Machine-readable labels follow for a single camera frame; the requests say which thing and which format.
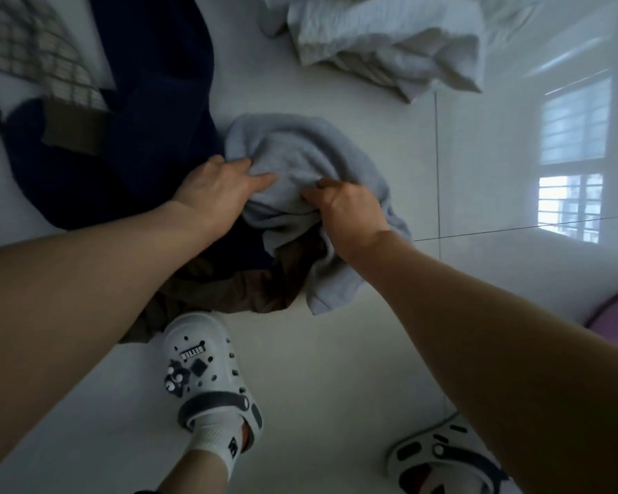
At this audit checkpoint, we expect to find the navy blue garment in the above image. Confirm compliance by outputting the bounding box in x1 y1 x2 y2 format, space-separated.
2 0 277 268

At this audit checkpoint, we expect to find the dark brown garment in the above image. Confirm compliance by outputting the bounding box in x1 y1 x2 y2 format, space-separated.
118 226 330 345

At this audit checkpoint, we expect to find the person's right forearm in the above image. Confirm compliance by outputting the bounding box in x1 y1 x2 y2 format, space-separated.
350 231 618 494

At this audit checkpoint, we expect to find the beige plaid garment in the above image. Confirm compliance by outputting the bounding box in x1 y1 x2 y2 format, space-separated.
0 0 115 158

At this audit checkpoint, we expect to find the white left clog shoe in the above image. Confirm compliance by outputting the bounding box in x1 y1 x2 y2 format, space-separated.
162 311 264 454

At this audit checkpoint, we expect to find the light grey-blue sweater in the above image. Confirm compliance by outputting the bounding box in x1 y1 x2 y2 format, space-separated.
224 113 413 317

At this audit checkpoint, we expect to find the person's left leg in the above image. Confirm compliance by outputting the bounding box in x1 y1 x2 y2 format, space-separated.
154 449 233 494

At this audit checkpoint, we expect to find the white left sock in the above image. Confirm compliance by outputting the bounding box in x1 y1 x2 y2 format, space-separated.
187 410 248 482

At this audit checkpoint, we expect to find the white right clog shoe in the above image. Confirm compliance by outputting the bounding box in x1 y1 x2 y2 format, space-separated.
386 414 521 494

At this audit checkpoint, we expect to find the person's left forearm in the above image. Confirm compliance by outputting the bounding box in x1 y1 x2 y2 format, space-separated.
0 200 215 484

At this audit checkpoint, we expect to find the white clog shoe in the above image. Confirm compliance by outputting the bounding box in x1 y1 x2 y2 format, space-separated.
162 311 264 454
386 414 521 494

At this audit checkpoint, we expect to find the person's right hand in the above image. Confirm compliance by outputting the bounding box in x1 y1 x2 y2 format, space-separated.
301 178 392 266

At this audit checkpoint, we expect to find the person's left hand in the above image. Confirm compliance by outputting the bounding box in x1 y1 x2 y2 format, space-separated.
170 154 279 242

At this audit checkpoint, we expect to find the white garment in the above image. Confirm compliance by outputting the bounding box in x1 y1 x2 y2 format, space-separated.
257 0 547 104

